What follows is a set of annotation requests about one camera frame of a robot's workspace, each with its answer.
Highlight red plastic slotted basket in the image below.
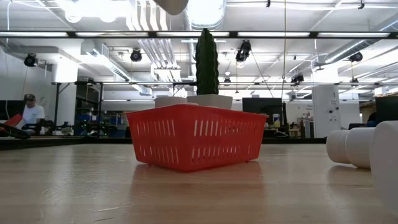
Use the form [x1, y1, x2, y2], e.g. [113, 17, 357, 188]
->
[125, 104, 269, 173]

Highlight green cactus plant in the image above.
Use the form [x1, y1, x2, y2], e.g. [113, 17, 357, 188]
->
[195, 28, 220, 96]

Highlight black computer monitor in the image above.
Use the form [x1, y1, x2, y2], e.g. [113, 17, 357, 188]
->
[242, 97, 284, 116]
[0, 100, 26, 121]
[374, 96, 398, 123]

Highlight black benchtop robot equipment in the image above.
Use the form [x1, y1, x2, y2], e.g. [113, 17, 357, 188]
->
[21, 119, 125, 138]

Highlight white square column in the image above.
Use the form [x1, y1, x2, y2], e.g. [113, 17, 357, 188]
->
[312, 85, 341, 139]

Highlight person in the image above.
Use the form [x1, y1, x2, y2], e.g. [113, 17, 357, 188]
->
[18, 93, 47, 131]
[365, 111, 379, 128]

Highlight red and black device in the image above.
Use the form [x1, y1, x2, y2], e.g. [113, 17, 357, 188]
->
[0, 113, 32, 140]

